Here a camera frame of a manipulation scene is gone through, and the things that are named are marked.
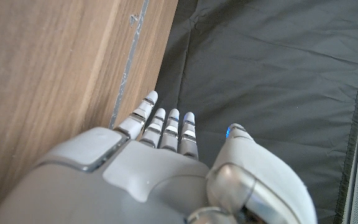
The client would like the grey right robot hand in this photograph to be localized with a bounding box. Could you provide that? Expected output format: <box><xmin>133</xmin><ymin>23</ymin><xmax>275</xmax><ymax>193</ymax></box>
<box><xmin>0</xmin><ymin>90</ymin><xmax>318</xmax><ymax>224</ymax></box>

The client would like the grey tape marking on table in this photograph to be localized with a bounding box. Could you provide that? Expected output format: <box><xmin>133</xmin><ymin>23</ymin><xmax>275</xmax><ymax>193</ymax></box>
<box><xmin>108</xmin><ymin>0</ymin><xmax>150</xmax><ymax>130</ymax></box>

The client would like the black fabric backdrop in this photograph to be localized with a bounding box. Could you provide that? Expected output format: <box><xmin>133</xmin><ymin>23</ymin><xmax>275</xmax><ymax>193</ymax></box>
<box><xmin>154</xmin><ymin>0</ymin><xmax>358</xmax><ymax>224</ymax></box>

